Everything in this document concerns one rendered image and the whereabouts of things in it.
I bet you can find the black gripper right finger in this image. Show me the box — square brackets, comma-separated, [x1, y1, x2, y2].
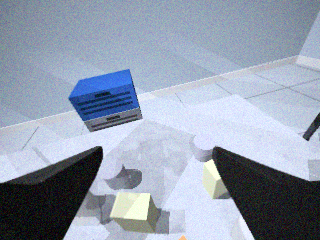
[212, 147, 320, 240]

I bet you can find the grey cylinder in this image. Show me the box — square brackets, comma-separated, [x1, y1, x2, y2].
[194, 134, 216, 163]
[100, 158, 129, 190]

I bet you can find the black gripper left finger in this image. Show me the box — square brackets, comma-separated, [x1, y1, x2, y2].
[0, 146, 104, 240]

